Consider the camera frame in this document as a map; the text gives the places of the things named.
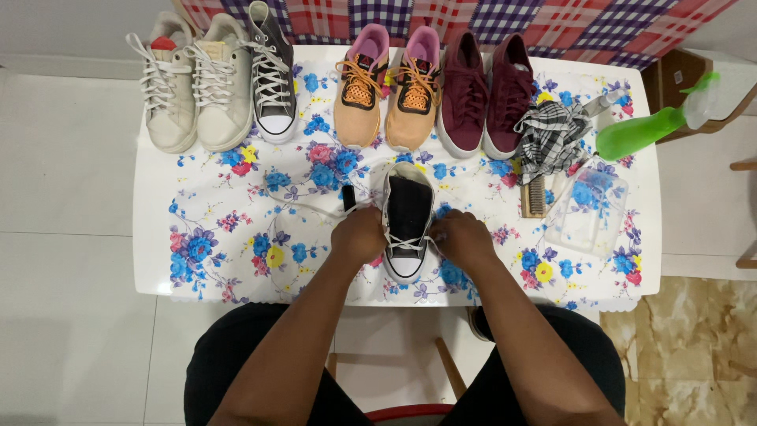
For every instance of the person's left hand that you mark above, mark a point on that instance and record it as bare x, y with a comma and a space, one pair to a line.
357, 236

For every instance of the person's right hand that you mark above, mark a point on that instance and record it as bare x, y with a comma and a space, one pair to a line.
461, 235

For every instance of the person's right fingers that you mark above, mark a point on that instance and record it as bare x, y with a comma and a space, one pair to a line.
440, 234

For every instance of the person's left fingers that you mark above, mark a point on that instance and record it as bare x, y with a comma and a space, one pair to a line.
374, 228

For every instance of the unlaced black canvas sneaker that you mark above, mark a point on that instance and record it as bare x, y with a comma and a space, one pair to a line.
407, 219

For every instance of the white shoelace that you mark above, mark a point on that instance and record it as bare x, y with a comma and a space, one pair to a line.
307, 204

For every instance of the floral tablecloth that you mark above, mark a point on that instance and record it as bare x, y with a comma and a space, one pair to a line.
378, 195

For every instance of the white table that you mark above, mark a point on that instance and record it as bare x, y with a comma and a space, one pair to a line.
396, 177

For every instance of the wooden shoe brush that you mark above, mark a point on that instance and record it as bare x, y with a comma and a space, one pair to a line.
534, 198

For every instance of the maroon sneaker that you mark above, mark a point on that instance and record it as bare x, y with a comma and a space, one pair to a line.
508, 97
464, 97

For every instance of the orange running shoe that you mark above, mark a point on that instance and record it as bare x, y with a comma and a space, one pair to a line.
414, 89
362, 89

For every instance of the black and white checkered cloth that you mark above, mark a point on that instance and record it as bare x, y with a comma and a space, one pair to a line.
550, 139

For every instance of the clear plastic container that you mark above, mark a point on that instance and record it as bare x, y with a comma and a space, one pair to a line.
588, 207

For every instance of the wooden stool with red seat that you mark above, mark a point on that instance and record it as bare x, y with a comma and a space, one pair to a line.
396, 378

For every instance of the laced black canvas sneaker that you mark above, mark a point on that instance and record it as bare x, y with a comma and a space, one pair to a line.
271, 77

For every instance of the white leather sneaker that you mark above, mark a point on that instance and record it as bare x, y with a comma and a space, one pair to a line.
223, 89

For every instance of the clear small bottle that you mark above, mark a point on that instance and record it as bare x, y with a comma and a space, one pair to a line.
603, 103

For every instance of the plaid fabric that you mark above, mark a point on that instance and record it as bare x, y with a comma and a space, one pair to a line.
461, 23

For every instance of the green spray bottle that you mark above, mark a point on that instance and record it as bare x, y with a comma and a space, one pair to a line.
641, 131

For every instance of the white sneaker with red insole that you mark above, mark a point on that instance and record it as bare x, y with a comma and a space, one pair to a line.
167, 89

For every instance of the wooden chair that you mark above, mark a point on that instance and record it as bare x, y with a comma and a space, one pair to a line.
689, 89

